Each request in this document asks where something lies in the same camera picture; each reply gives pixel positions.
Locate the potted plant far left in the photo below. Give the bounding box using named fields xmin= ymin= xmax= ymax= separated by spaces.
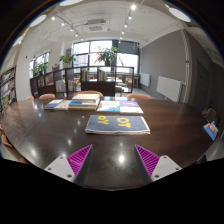
xmin=33 ymin=63 xmax=48 ymax=76

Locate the tall bookshelf left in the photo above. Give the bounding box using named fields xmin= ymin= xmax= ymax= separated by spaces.
xmin=0 ymin=67 xmax=17 ymax=110

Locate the dark blue folded towel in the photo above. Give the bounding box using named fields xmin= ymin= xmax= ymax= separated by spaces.
xmin=85 ymin=115 xmax=150 ymax=135

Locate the orange chair left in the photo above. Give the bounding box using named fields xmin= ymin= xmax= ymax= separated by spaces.
xmin=39 ymin=93 xmax=55 ymax=99

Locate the dark low bookshelf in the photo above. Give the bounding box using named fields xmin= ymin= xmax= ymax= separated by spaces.
xmin=30 ymin=66 xmax=134 ymax=98

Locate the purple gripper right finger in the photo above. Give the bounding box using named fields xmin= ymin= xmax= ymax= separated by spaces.
xmin=135 ymin=145 xmax=181 ymax=182

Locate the blue book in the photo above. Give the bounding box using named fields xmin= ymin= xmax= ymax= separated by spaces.
xmin=44 ymin=99 xmax=63 ymax=109

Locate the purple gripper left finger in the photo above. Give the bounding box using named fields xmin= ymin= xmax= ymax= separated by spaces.
xmin=45 ymin=144 xmax=92 ymax=182

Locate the potted plant centre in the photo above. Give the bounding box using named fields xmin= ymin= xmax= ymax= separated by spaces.
xmin=96 ymin=46 xmax=118 ymax=66

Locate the stack of books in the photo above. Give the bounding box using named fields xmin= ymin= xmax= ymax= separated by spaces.
xmin=68 ymin=94 xmax=100 ymax=110

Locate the orange chair centre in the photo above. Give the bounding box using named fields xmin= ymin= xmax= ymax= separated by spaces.
xmin=72 ymin=91 xmax=103 ymax=100

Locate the ceiling air conditioner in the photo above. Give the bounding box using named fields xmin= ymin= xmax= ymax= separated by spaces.
xmin=84 ymin=19 xmax=109 ymax=33

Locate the orange chair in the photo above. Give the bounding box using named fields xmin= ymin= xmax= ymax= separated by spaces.
xmin=39 ymin=93 xmax=55 ymax=99
xmin=72 ymin=91 xmax=103 ymax=100
xmin=127 ymin=93 xmax=154 ymax=100

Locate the blue box right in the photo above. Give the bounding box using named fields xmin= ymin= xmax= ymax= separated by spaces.
xmin=203 ymin=122 xmax=218 ymax=140

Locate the purple white booklet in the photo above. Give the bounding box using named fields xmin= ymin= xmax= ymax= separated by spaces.
xmin=120 ymin=101 xmax=143 ymax=114

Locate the orange chair right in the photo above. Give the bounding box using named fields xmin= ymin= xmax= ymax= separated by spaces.
xmin=127 ymin=93 xmax=154 ymax=100

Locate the potted plant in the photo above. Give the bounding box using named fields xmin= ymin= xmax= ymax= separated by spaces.
xmin=59 ymin=53 xmax=76 ymax=68
xmin=96 ymin=46 xmax=118 ymax=66
xmin=33 ymin=63 xmax=48 ymax=76

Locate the light blue magazine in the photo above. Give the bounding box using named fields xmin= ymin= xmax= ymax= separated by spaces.
xmin=97 ymin=100 xmax=120 ymax=112

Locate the white wall radiator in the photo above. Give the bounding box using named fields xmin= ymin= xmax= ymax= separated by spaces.
xmin=157 ymin=76 xmax=182 ymax=102

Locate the white book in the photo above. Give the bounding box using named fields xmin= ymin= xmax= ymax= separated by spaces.
xmin=55 ymin=100 xmax=70 ymax=110

